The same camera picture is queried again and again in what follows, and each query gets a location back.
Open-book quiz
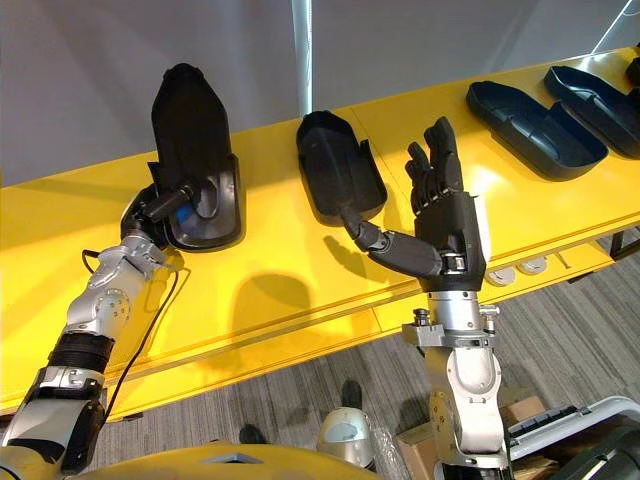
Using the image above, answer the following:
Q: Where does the white round disc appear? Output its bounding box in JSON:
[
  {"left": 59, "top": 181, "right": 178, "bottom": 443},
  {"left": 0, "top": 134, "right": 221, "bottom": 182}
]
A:
[
  {"left": 516, "top": 256, "right": 547, "bottom": 276},
  {"left": 486, "top": 266, "right": 517, "bottom": 288}
]

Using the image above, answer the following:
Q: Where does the black shelf leg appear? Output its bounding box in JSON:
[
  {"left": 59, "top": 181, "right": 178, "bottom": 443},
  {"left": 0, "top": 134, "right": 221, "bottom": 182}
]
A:
[{"left": 610, "top": 228, "right": 640, "bottom": 262}]

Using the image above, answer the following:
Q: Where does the white upright pole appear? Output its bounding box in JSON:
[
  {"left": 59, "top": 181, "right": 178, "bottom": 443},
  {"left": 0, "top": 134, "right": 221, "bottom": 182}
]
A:
[{"left": 291, "top": 0, "right": 315, "bottom": 119}]

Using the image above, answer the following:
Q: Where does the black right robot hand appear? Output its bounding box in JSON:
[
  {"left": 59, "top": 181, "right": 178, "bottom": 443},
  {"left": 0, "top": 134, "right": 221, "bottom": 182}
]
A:
[{"left": 340, "top": 115, "right": 494, "bottom": 294}]

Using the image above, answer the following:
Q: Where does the brown cardboard box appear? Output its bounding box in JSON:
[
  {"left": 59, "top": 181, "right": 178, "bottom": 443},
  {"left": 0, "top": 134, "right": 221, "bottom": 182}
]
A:
[{"left": 396, "top": 394, "right": 562, "bottom": 480}]

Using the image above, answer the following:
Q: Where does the silver robot leg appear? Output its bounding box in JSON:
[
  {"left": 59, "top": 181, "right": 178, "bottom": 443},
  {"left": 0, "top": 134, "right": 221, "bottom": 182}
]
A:
[{"left": 316, "top": 406, "right": 377, "bottom": 472}]

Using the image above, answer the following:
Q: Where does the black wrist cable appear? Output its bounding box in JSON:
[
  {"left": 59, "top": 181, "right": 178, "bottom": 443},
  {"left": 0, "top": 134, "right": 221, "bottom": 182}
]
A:
[{"left": 81, "top": 248, "right": 192, "bottom": 422}]

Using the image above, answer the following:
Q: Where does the white plastic crate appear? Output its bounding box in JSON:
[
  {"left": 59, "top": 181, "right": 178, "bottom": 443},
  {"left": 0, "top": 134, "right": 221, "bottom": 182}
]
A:
[{"left": 503, "top": 396, "right": 640, "bottom": 480}]

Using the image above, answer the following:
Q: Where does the yellow metal shelf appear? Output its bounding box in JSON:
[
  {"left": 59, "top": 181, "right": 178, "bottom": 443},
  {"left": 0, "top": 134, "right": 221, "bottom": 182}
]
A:
[{"left": 0, "top": 43, "right": 640, "bottom": 424}]

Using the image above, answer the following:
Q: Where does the white slanted pole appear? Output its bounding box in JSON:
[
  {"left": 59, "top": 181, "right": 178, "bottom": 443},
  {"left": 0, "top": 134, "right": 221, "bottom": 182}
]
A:
[{"left": 593, "top": 0, "right": 640, "bottom": 57}]

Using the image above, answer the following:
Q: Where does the robot torso cover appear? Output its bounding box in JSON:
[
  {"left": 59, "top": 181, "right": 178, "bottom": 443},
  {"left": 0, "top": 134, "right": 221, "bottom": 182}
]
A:
[{"left": 63, "top": 441, "right": 377, "bottom": 480}]

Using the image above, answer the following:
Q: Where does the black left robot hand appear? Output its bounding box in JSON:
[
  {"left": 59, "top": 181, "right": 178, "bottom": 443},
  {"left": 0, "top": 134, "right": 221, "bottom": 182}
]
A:
[{"left": 121, "top": 182, "right": 202, "bottom": 250}]

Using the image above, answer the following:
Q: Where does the dark robot foot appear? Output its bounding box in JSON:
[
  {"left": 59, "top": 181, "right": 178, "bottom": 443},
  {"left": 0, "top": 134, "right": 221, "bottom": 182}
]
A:
[
  {"left": 238, "top": 423, "right": 267, "bottom": 446},
  {"left": 341, "top": 379, "right": 365, "bottom": 412}
]

